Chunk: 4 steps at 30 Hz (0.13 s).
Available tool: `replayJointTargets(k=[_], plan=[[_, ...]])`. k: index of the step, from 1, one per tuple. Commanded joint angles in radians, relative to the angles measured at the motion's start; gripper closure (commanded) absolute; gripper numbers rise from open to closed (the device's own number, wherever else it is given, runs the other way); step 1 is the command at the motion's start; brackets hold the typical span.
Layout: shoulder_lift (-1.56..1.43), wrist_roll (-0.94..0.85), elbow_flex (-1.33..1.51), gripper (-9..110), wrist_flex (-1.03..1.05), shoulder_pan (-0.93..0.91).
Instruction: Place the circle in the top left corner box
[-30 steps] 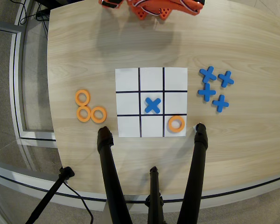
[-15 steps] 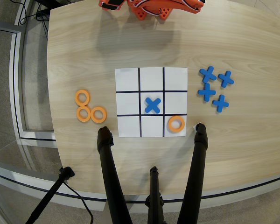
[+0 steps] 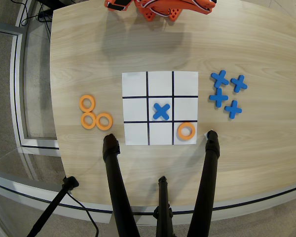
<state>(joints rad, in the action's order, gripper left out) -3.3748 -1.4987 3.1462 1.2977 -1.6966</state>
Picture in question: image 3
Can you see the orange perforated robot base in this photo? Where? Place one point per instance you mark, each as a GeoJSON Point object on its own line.
{"type": "Point", "coordinates": [148, 16]}

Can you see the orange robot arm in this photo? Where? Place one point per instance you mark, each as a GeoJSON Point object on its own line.
{"type": "Point", "coordinates": [199, 6]}

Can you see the white tic-tac-toe grid paper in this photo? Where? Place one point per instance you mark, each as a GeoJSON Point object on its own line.
{"type": "Point", "coordinates": [135, 85]}

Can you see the blue foam cross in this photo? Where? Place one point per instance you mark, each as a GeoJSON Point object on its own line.
{"type": "Point", "coordinates": [161, 111]}
{"type": "Point", "coordinates": [233, 109]}
{"type": "Point", "coordinates": [220, 78]}
{"type": "Point", "coordinates": [218, 97]}
{"type": "Point", "coordinates": [238, 83]}

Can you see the thin black tripod leg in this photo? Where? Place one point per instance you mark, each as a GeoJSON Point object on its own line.
{"type": "Point", "coordinates": [164, 205]}

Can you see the black stand pole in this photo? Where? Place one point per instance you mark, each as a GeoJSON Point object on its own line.
{"type": "Point", "coordinates": [54, 205]}

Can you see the grey metal floor frame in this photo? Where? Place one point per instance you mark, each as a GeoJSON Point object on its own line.
{"type": "Point", "coordinates": [16, 74]}

